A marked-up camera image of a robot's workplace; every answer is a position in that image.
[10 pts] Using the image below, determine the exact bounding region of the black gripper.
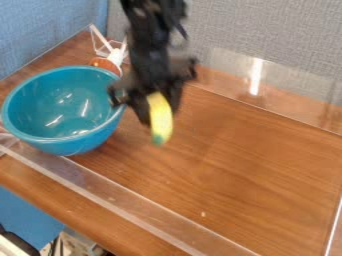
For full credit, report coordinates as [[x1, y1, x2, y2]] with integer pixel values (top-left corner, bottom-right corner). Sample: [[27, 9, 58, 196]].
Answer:
[[116, 0, 196, 127]]

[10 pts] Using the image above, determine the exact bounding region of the yellow toy banana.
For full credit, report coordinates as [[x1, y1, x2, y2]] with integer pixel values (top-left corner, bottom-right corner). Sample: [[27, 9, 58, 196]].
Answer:
[[147, 92, 174, 145]]

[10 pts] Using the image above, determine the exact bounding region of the blue bowl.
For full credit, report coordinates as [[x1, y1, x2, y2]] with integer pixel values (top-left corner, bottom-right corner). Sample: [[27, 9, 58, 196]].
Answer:
[[1, 65, 126, 156]]

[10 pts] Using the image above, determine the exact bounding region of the orange white toy mushroom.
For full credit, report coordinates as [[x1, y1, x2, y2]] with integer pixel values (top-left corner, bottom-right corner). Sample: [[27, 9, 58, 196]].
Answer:
[[90, 49, 124, 77]]

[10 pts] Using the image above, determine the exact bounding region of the clear acrylic back barrier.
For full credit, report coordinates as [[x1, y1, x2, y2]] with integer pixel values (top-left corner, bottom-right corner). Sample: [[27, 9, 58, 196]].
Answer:
[[88, 22, 342, 136]]

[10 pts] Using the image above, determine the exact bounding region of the clear acrylic barrier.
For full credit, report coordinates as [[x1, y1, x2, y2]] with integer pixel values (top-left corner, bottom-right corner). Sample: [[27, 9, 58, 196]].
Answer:
[[0, 133, 261, 256], [88, 22, 342, 136]]

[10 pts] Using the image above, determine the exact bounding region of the clear acrylic front barrier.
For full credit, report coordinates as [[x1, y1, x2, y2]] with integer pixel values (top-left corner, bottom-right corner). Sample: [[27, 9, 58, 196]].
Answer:
[[0, 133, 261, 256]]

